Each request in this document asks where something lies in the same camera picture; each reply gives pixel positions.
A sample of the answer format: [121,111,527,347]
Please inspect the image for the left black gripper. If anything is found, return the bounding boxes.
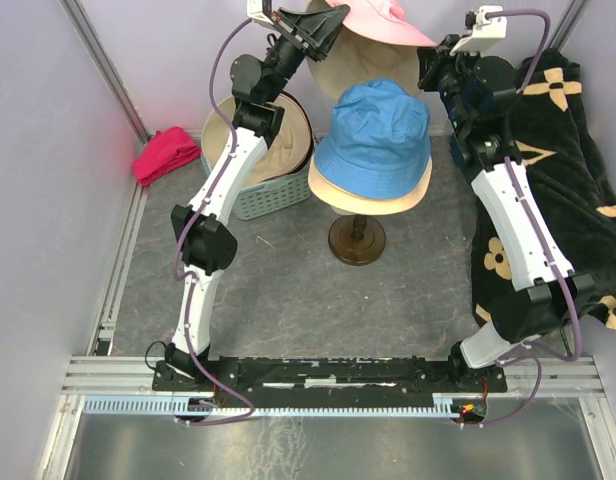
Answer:
[262,2,349,102]

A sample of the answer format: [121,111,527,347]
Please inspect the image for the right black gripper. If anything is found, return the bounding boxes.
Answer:
[420,34,487,132]

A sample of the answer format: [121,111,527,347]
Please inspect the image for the pink beige bucket hat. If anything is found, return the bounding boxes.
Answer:
[306,0,436,100]

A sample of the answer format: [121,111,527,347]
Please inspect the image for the blue bucket hat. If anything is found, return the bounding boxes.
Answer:
[313,78,431,200]

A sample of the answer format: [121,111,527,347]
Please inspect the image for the peach bucket hat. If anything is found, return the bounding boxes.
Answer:
[308,157,433,216]

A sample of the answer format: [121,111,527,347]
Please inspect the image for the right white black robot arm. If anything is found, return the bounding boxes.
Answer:
[418,34,594,391]

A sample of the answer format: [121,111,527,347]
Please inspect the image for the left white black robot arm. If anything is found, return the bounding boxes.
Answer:
[163,1,350,390]

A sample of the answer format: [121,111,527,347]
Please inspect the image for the beige hat in basket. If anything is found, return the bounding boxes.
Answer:
[201,92,313,188]

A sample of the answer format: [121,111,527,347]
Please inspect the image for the teal plastic basket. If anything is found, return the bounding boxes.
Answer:
[201,149,317,222]

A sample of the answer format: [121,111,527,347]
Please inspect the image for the dark wooden hat stand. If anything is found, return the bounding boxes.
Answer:
[328,214,386,266]

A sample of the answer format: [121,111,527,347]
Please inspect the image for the red cloth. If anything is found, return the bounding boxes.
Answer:
[132,126,202,186]

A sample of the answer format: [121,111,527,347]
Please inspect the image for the black floral blanket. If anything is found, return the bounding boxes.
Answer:
[470,47,616,334]

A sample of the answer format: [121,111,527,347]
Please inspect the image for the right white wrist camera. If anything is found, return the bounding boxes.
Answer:
[450,5,507,55]

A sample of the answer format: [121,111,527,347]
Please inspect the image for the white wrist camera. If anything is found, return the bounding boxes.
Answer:
[246,0,274,28]
[450,5,507,55]

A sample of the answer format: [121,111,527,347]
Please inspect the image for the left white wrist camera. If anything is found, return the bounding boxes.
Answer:
[246,0,274,28]

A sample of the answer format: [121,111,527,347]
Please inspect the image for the right aluminium frame post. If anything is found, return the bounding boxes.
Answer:
[547,0,591,50]

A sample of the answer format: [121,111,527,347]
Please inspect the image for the aluminium frame post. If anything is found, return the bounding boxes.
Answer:
[547,0,591,50]
[59,0,151,144]

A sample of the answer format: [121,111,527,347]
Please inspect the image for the left aluminium frame post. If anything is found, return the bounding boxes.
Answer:
[59,0,151,144]

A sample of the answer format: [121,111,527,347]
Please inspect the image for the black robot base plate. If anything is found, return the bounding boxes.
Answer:
[152,357,508,408]

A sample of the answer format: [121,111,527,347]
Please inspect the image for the light blue cable duct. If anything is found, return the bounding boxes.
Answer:
[82,394,459,419]

